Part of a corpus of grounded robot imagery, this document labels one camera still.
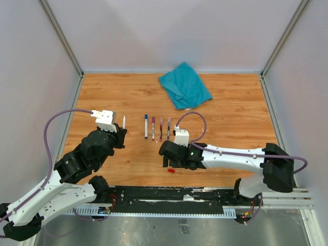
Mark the teal folded cloth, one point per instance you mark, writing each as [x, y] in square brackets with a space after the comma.
[185, 88]

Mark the white red pen horizontal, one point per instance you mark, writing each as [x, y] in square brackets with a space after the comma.
[124, 122]

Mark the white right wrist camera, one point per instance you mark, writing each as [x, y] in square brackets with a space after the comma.
[181, 136]

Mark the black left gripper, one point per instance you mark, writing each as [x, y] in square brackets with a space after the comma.
[120, 135]

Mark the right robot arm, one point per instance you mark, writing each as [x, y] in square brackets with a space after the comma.
[271, 167]

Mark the purple white marker pen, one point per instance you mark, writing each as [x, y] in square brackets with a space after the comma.
[153, 128]

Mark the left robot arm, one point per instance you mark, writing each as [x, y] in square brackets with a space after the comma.
[29, 214]

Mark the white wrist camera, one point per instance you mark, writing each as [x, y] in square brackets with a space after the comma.
[181, 136]
[105, 120]

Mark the dark blue thin pen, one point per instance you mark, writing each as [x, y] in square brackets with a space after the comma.
[168, 128]

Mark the blue white marker pen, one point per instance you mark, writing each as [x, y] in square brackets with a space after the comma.
[146, 126]

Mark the pink translucent gel pen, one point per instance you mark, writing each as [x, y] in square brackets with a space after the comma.
[160, 129]

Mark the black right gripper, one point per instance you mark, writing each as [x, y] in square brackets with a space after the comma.
[174, 164]

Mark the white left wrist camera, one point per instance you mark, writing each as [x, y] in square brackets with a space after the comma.
[105, 120]

